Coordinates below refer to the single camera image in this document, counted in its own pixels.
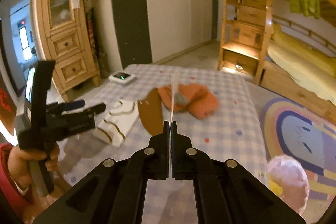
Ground pine wooden cabinet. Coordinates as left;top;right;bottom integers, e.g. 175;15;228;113
33;0;100;102

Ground paper note on cabinet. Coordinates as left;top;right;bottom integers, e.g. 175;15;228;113
70;0;80;10

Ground clear plastic wrapper strip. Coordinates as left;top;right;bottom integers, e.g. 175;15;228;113
170;73;175;123

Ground brown leather knife sheath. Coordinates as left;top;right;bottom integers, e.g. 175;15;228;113
138;88;163;136

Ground rainbow patterned rug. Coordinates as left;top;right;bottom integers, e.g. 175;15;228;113
259;98;335;201

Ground wooden staircase drawers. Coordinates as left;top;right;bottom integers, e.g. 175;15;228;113
218;0;272;85

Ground wooden bunk bed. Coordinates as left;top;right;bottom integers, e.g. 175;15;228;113
255;0;335;123

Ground blue checkered bed cover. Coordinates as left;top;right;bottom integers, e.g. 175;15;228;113
59;64;268;223

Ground person's left hand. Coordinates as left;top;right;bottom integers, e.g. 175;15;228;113
7;144;60;190

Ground yellow bed mattress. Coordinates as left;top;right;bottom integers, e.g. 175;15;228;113
267;23;335;104

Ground white device with display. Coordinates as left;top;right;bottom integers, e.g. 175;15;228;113
108;71;137;85

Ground white wardrobe with round holes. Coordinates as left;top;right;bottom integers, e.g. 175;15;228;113
112;0;218;67

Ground white folded socks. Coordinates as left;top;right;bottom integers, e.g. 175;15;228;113
93;100;139;148

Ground red sleeve forearm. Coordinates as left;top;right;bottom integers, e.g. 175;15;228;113
1;143;33;219

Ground orange fuzzy glove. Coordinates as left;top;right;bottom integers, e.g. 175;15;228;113
158;83;220;119

